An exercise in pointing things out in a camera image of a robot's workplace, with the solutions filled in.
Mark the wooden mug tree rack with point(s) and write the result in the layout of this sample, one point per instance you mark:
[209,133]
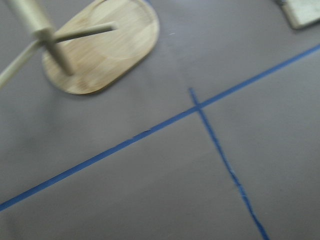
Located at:
[91,51]

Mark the bamboo cutting board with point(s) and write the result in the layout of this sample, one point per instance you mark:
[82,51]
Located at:
[300,13]

